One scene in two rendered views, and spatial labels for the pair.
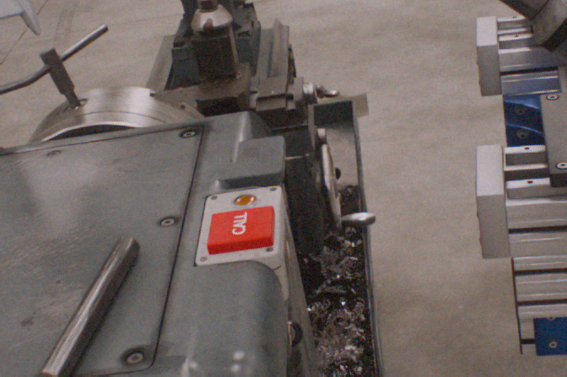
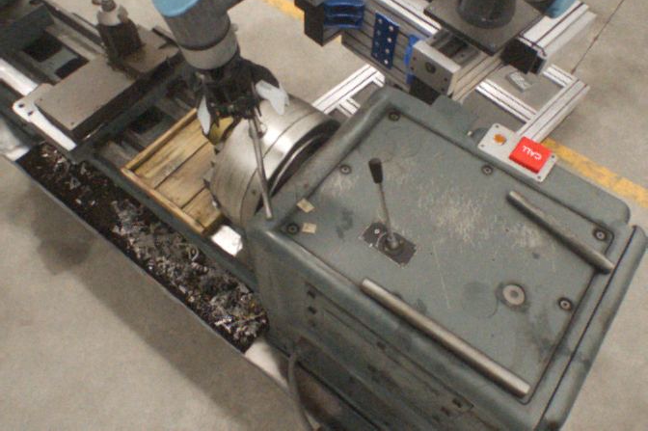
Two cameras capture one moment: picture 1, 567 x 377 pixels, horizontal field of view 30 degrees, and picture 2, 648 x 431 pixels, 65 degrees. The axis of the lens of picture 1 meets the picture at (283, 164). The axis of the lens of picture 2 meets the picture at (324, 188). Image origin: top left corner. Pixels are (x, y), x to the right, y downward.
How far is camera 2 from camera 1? 1.21 m
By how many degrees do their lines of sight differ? 53
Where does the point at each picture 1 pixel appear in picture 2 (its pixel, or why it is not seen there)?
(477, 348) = not seen: hidden behind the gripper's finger
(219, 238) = (538, 164)
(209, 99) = (151, 68)
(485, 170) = (437, 58)
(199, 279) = (554, 187)
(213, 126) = (397, 106)
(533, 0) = not seen: outside the picture
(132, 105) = (292, 112)
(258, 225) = (539, 148)
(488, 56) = not seen: outside the picture
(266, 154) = (456, 109)
